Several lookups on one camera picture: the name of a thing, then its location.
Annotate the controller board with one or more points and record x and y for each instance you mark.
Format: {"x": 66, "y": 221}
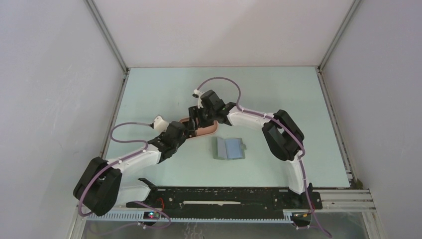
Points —
{"x": 152, "y": 215}
{"x": 299, "y": 216}

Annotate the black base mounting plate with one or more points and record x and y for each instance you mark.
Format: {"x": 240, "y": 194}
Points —
{"x": 230, "y": 203}

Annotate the pink oval tray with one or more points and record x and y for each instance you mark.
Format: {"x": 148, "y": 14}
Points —
{"x": 202, "y": 131}

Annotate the right controller board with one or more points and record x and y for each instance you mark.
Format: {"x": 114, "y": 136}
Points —
{"x": 299, "y": 216}

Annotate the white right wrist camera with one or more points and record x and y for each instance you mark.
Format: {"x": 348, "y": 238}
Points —
{"x": 197, "y": 94}

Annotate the aluminium frame rail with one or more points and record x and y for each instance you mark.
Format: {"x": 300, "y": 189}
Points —
{"x": 345, "y": 201}

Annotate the left controller board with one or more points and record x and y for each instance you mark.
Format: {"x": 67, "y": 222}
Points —
{"x": 152, "y": 215}

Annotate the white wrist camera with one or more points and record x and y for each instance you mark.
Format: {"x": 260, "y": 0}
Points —
{"x": 197, "y": 94}
{"x": 159, "y": 124}

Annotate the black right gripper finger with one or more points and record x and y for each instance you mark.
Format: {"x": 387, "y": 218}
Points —
{"x": 198, "y": 121}
{"x": 192, "y": 112}

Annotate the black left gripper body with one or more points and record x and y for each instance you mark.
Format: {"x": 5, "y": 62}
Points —
{"x": 179, "y": 142}

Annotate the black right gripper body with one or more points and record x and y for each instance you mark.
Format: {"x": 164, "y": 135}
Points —
{"x": 208, "y": 116}

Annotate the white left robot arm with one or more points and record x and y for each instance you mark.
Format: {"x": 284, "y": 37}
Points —
{"x": 109, "y": 183}

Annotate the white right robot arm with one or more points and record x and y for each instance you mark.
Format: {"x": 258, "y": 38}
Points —
{"x": 283, "y": 136}

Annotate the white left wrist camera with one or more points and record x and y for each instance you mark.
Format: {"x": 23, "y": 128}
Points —
{"x": 159, "y": 124}

